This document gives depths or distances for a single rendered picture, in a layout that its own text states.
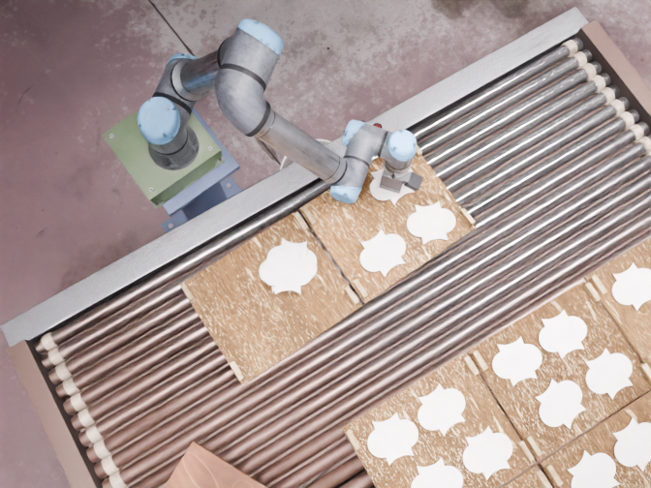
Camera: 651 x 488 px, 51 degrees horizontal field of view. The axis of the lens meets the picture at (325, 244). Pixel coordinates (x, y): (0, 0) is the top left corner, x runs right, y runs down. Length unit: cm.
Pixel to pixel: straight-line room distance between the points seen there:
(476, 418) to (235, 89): 110
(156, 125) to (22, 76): 172
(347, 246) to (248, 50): 70
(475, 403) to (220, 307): 77
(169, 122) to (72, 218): 138
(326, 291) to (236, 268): 27
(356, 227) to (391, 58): 147
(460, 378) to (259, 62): 103
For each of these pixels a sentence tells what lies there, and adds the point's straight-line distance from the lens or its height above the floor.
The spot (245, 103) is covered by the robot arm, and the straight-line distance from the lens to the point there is 160.
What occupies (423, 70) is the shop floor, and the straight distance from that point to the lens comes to 337.
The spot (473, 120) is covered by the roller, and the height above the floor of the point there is 92.
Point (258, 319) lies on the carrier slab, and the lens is 201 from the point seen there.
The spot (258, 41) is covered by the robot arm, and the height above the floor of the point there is 152.
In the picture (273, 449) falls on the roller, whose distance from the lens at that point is 200.
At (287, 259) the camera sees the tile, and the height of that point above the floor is 98.
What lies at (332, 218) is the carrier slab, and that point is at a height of 94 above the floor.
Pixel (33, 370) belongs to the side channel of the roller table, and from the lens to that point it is 213.
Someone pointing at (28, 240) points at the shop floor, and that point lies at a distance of 329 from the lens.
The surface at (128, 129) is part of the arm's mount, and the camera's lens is 223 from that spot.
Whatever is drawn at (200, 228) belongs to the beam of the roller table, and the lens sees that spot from 212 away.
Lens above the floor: 291
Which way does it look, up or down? 75 degrees down
